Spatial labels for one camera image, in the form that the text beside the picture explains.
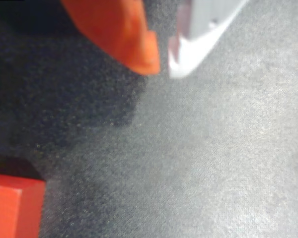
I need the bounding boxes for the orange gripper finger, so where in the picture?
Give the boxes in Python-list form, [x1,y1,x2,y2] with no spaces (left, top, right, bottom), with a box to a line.
[61,0,161,76]

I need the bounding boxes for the red cube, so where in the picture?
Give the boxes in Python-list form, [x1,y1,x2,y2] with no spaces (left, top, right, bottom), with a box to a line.
[0,173,46,238]

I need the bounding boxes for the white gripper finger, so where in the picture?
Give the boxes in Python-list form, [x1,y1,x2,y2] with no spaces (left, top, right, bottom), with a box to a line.
[168,0,248,79]

